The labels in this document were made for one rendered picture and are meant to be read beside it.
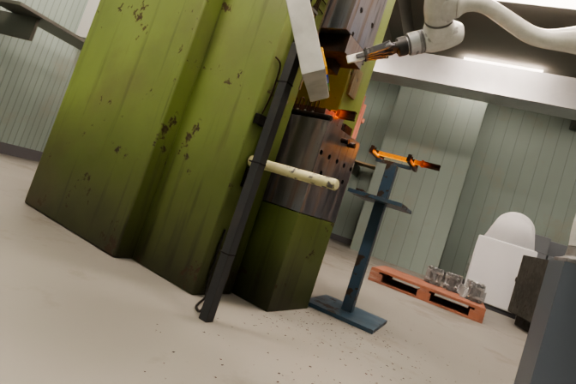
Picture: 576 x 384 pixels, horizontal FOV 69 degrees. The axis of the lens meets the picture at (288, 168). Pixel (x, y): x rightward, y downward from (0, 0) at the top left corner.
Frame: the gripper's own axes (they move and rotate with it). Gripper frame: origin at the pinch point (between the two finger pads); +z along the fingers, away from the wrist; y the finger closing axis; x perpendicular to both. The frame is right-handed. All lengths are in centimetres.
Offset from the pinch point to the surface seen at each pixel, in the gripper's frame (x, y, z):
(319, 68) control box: -10.7, -27.0, 15.2
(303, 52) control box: -4.1, -27.0, 19.3
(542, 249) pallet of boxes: -168, 557, -270
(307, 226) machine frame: -61, 40, 36
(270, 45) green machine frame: 20.3, 13.9, 33.4
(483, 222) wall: -119, 681, -231
